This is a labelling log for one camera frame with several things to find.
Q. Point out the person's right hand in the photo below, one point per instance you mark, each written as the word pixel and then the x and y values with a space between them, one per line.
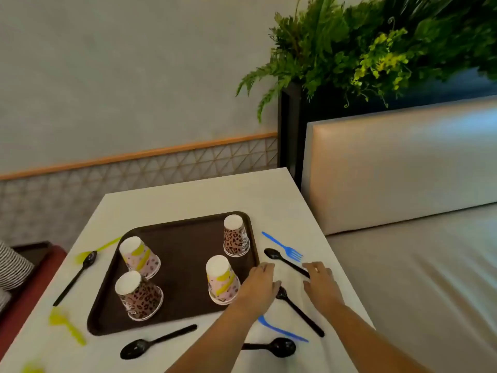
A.
pixel 322 287

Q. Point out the person's left hand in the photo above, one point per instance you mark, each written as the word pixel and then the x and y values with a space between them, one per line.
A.
pixel 256 291

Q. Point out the person's left thumb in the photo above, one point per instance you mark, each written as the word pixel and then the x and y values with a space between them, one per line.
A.
pixel 277 286

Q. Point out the person's right thumb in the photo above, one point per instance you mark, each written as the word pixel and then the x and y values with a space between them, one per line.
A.
pixel 307 288

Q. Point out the person's left forearm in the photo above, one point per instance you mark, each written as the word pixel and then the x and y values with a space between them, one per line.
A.
pixel 221 341

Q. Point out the person's right forearm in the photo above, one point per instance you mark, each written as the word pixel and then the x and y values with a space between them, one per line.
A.
pixel 369 341

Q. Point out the black plastic spoon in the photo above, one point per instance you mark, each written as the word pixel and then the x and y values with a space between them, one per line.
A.
pixel 281 259
pixel 299 311
pixel 136 347
pixel 277 347
pixel 75 277

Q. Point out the blue plastic fork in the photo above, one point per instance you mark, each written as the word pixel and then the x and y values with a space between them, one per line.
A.
pixel 285 247

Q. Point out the blue plastic utensil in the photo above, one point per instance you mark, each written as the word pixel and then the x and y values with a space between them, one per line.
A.
pixel 281 330

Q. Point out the pink yellow striped paper cup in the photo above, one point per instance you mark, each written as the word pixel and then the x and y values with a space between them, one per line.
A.
pixel 140 256
pixel 222 283

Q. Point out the leopard print paper cup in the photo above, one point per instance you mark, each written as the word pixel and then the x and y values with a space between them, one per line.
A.
pixel 139 297
pixel 235 238

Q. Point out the brown plastic tray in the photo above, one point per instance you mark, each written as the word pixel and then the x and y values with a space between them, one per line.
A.
pixel 182 252

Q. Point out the beige bench seat cushion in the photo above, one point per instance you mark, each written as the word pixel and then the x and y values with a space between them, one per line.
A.
pixel 427 283

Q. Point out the beige bench backrest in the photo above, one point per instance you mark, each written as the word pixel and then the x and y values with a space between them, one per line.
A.
pixel 396 166

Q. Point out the black planter box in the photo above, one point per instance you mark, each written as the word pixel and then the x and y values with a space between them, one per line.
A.
pixel 289 128

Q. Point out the yellow plastic utensil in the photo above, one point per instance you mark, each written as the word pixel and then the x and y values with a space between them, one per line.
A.
pixel 64 321
pixel 33 369
pixel 101 247

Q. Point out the green fern plant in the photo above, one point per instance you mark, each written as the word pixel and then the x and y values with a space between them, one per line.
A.
pixel 349 46

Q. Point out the red chair seat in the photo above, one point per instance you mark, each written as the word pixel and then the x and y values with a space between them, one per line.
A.
pixel 29 295

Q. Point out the striped fabric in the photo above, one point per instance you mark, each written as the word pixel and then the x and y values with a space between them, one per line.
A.
pixel 13 266

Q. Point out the wooden wall rail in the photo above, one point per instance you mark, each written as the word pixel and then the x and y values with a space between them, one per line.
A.
pixel 136 154

